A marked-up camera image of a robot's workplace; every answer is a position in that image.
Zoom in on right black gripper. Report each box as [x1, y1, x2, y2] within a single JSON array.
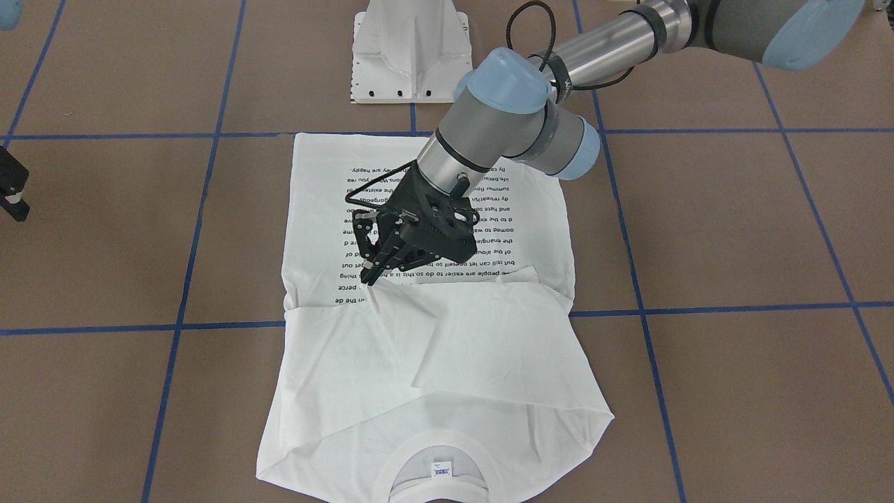
[[1, 147, 31, 221]]

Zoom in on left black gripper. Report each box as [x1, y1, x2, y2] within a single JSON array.
[[353, 162, 479, 286]]

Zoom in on white long-sleeve printed shirt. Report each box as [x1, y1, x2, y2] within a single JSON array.
[[256, 133, 613, 502]]

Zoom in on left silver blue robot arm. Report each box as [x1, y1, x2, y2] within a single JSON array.
[[345, 1, 863, 284]]

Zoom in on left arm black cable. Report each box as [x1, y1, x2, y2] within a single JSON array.
[[345, 0, 636, 217]]

